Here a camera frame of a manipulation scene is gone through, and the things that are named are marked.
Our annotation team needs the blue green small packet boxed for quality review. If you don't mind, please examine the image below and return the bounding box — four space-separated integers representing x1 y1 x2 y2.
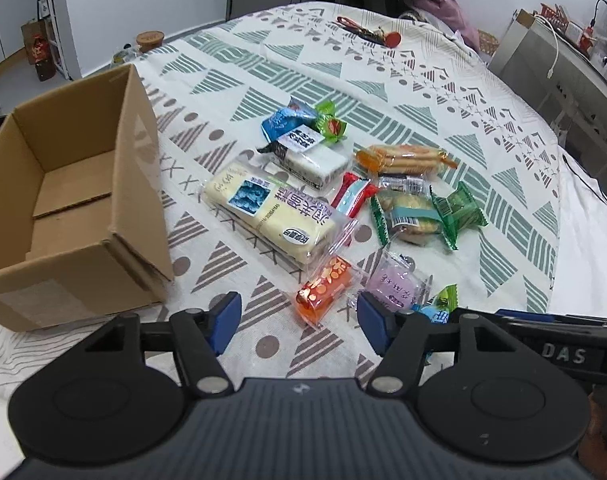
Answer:
412 284 459 324

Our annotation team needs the orange snack packet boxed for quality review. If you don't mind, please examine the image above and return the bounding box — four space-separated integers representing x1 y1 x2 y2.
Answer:
295 256 355 327

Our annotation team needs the blue snack packet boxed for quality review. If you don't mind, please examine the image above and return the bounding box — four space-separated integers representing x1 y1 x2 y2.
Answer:
261 98 319 143

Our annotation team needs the person's right hand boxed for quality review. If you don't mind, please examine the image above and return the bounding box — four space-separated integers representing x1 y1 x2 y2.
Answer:
578 386 607 479

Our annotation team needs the patterned bed cover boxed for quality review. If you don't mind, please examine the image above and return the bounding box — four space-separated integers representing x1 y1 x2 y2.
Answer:
0 1 565 480

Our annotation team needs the white charging cable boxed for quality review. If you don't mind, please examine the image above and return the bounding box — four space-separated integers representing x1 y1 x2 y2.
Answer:
532 13 561 80

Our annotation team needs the brown cardboard box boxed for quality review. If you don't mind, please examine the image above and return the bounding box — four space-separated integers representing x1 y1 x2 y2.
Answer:
0 64 174 332

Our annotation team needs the green snack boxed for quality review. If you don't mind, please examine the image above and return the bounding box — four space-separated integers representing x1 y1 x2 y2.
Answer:
430 181 488 250

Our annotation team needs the white cake snack pack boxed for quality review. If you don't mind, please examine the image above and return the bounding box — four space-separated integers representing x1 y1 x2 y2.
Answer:
257 125 349 191

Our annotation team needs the green candy packet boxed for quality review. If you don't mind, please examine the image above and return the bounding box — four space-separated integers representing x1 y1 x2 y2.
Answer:
313 100 347 144

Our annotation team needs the large cream cake package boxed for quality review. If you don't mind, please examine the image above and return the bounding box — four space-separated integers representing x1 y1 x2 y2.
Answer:
202 157 355 269

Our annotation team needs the green teal pastry pack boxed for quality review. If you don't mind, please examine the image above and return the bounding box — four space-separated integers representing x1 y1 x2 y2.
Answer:
369 190 442 246

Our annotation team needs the small clear wrapped snack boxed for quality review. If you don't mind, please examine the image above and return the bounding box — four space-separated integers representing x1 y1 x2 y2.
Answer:
377 174 430 197

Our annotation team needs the pink clothing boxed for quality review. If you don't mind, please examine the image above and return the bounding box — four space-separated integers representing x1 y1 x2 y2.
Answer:
405 0 480 53

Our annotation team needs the red basket on desk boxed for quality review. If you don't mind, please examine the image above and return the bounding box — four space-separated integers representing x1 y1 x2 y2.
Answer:
540 3 582 34

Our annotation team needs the cork lid jar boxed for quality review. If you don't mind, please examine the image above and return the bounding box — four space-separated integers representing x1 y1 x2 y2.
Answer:
136 30 165 53

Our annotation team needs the white desk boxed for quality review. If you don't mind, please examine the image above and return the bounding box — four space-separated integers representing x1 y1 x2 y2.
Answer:
489 10 607 186

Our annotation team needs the orange biscuit stick pack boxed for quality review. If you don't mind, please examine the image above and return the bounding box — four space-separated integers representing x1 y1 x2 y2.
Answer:
354 144 459 177

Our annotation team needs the white slim rack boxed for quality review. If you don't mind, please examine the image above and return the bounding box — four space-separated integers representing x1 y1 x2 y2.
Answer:
37 0 70 80

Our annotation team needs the red white snack bar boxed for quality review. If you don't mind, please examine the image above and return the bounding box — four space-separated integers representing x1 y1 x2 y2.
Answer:
331 171 379 219

